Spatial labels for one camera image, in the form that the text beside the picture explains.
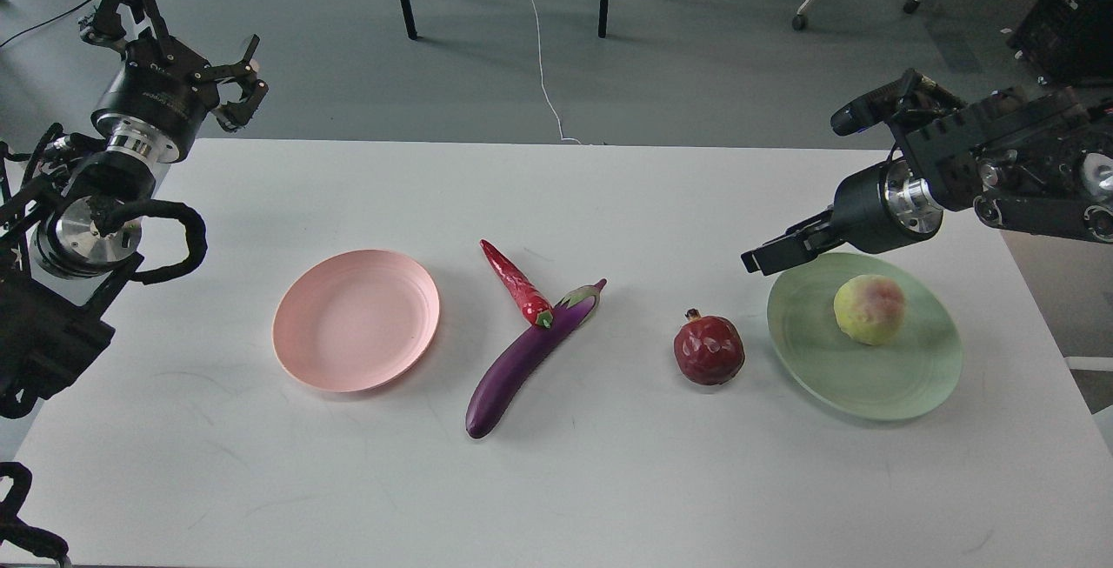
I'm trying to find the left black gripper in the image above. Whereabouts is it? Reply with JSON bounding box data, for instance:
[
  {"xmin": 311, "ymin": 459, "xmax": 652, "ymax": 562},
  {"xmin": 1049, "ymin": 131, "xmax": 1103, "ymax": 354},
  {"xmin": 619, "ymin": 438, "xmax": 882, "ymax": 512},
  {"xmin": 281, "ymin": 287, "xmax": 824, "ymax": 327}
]
[{"xmin": 78, "ymin": 0, "xmax": 270, "ymax": 164}]

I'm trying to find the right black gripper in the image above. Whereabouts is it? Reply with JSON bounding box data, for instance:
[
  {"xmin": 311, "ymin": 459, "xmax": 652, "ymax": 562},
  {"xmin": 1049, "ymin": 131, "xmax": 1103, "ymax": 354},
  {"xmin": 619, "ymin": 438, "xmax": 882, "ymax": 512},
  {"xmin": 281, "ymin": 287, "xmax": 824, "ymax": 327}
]
[{"xmin": 741, "ymin": 159, "xmax": 943, "ymax": 276}]

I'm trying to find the yellow green peach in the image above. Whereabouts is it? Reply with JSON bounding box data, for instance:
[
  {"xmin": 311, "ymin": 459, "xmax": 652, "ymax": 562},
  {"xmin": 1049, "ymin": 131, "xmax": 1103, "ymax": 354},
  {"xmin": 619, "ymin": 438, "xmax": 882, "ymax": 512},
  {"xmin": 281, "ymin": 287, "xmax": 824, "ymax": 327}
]
[{"xmin": 833, "ymin": 274, "xmax": 906, "ymax": 346}]

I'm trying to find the red pomegranate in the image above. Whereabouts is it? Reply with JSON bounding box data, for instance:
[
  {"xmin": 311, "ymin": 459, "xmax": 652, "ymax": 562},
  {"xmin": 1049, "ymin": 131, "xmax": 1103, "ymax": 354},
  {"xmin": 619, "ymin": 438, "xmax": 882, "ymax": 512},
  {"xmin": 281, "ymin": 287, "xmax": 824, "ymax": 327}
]
[{"xmin": 672, "ymin": 309, "xmax": 746, "ymax": 386}]

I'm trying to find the red chili pepper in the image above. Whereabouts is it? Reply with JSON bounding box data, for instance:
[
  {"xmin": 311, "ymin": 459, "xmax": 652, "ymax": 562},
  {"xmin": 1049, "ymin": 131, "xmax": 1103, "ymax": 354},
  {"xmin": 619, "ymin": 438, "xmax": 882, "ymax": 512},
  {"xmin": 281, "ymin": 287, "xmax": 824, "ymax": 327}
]
[{"xmin": 477, "ymin": 239, "xmax": 554, "ymax": 329}]

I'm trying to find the purple eggplant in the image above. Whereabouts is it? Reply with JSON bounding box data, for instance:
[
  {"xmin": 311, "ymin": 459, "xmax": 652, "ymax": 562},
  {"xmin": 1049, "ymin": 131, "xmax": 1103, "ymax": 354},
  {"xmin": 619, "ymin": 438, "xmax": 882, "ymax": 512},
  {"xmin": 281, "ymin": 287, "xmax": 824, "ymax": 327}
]
[{"xmin": 464, "ymin": 278, "xmax": 608, "ymax": 438}]

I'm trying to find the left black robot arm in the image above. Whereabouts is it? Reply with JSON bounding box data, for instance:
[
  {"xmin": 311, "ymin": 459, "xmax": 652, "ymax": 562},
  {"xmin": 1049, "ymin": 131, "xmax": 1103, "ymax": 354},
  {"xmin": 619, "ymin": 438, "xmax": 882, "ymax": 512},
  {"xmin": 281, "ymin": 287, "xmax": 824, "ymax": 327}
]
[{"xmin": 1, "ymin": 0, "xmax": 268, "ymax": 420}]

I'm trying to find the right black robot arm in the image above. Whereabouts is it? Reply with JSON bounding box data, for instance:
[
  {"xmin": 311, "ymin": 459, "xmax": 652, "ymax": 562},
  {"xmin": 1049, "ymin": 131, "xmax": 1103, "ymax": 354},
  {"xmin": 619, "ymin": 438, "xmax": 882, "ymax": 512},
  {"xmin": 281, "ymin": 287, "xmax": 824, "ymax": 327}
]
[{"xmin": 741, "ymin": 69, "xmax": 1112, "ymax": 275}]

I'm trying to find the green plate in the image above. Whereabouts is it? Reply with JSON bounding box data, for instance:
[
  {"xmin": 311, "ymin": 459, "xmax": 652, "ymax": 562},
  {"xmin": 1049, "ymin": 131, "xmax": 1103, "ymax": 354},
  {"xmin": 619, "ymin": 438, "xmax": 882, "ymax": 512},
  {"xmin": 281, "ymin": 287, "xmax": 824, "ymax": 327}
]
[{"xmin": 767, "ymin": 252, "xmax": 963, "ymax": 421}]

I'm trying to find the pink plate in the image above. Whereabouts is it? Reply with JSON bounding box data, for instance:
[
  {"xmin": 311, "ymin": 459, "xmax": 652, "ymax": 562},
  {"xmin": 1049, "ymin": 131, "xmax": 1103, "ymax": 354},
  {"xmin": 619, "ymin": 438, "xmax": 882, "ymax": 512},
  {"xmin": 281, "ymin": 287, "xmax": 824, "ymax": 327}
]
[{"xmin": 270, "ymin": 249, "xmax": 441, "ymax": 393}]

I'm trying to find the black equipment box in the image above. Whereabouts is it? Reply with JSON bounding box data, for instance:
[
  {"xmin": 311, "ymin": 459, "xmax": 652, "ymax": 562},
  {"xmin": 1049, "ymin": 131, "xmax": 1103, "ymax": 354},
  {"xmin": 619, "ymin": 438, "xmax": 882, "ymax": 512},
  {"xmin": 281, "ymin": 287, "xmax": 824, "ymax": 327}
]
[{"xmin": 1007, "ymin": 0, "xmax": 1112, "ymax": 87}]

